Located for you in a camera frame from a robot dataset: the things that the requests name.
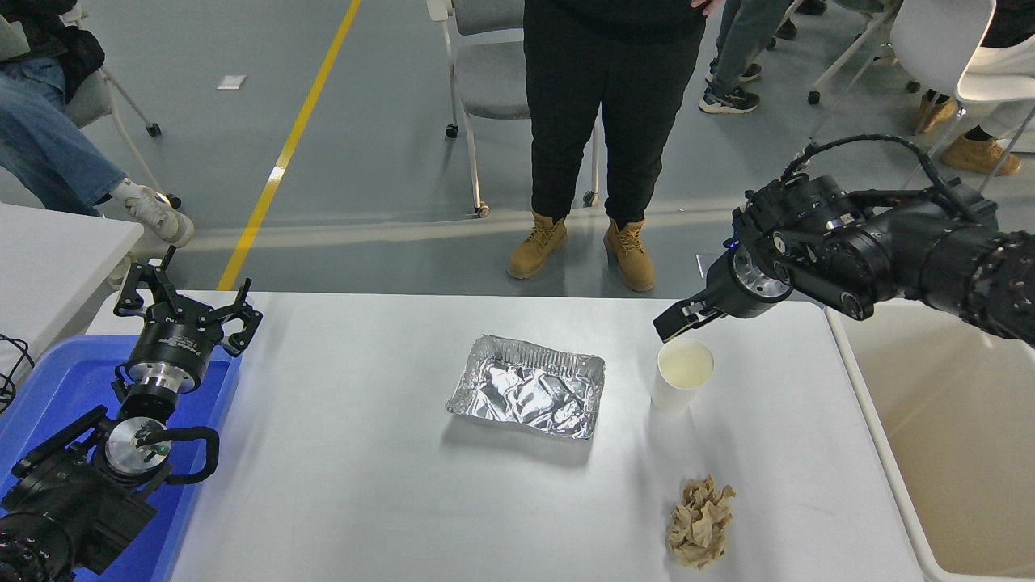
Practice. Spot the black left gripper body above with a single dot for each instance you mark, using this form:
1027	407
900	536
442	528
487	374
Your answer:
174	343

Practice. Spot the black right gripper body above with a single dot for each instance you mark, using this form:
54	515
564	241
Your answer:
721	291

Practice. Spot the white paper cup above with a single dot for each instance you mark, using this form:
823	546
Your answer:
683	368

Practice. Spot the silver foil tray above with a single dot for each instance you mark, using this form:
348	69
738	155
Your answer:
525	392

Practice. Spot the tan paper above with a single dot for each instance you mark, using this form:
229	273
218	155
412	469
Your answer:
699	521

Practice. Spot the grey tablet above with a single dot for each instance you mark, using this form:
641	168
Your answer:
12	40

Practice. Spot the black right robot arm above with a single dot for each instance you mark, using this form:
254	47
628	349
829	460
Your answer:
906	250

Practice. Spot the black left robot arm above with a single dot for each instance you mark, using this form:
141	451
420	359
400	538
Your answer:
73	501

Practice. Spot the standing person's left hand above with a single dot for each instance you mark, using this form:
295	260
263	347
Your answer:
707	6

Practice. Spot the silver floor plate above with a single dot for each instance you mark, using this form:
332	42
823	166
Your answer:
703	265

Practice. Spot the blue plastic tray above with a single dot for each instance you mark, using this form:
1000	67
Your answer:
73	380

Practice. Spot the white side table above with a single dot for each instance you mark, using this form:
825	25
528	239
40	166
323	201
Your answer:
48	259

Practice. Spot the seated person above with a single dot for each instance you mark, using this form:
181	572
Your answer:
48	145
978	153

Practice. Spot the grey wheeled chair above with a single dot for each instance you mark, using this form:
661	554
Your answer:
85	101

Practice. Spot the white-legged castor chair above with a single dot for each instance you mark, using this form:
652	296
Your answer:
812	97

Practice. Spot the white floor label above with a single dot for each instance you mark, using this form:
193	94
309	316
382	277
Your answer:
231	82

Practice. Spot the standing person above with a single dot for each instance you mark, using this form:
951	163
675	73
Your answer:
566	97

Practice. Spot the large pale plastic bin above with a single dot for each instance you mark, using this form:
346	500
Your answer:
954	420

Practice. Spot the grey padded white-framed chair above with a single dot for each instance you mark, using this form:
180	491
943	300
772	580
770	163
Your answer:
489	89

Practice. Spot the white shell chair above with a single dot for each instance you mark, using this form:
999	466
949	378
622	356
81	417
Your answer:
938	40

